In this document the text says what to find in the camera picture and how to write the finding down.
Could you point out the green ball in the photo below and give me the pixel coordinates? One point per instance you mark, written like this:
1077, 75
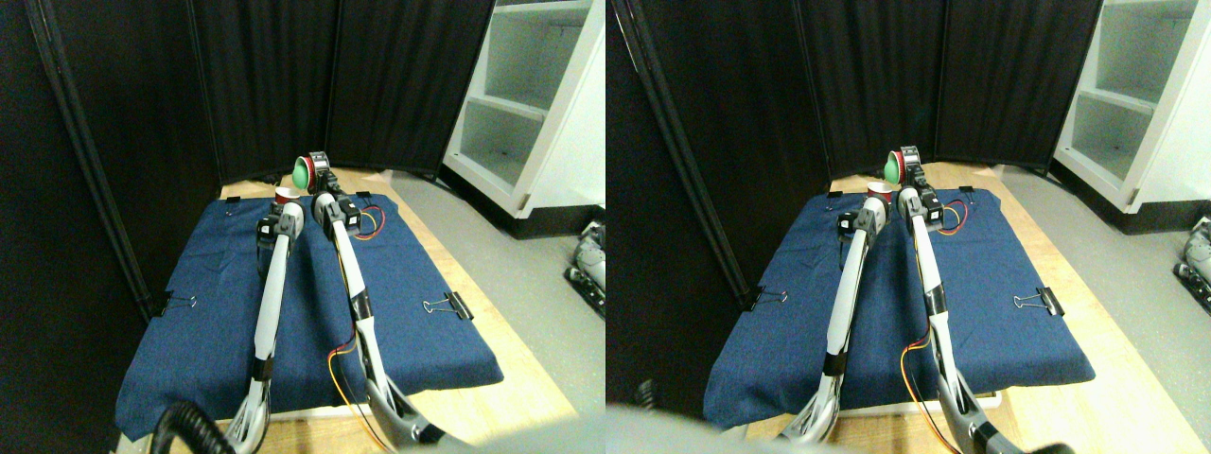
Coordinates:
894, 170
302, 174

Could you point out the grey and black machine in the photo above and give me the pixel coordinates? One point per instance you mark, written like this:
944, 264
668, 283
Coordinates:
591, 265
1197, 260

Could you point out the black curtain stand pole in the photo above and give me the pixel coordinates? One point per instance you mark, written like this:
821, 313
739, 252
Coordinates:
695, 161
92, 161

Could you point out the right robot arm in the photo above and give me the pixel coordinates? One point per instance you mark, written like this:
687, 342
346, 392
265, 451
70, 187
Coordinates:
350, 274
927, 265

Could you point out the white shelf unit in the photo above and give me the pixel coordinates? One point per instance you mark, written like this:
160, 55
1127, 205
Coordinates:
1173, 142
568, 142

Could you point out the dark blue cloth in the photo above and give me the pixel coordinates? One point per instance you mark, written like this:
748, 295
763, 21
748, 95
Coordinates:
416, 274
1003, 274

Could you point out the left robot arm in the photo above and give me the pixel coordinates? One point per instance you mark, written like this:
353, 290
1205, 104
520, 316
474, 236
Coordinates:
853, 303
276, 303

